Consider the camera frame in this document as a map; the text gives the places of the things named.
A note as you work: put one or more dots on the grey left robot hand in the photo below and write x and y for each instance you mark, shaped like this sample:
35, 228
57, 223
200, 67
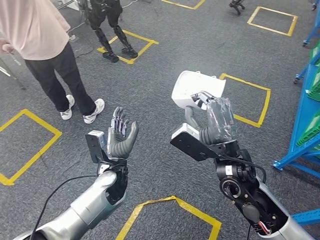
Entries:
117, 145

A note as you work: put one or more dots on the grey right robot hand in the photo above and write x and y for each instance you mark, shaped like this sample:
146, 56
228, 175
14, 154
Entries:
222, 122

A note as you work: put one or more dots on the white curved plastic part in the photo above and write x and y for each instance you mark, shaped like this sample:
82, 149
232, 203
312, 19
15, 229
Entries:
195, 84

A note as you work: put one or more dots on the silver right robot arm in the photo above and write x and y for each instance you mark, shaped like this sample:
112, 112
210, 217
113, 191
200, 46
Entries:
250, 205

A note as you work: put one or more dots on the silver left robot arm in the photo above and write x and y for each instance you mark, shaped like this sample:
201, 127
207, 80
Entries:
95, 202

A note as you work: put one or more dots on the yellow floor tape square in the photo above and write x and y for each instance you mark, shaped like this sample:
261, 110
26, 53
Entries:
265, 106
269, 30
42, 122
140, 36
197, 213
183, 6

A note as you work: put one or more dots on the green folding plastic crate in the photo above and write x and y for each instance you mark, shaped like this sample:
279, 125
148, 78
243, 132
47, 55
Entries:
315, 53
309, 130
314, 86

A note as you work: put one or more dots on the person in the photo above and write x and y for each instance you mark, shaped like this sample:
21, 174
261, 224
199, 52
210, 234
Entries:
37, 26

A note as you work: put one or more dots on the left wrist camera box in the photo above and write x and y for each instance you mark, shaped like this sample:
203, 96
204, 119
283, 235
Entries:
93, 147

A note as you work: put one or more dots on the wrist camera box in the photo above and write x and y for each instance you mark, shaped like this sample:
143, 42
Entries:
93, 147
192, 145

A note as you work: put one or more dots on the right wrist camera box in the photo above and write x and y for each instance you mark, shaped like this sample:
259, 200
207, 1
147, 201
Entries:
192, 145

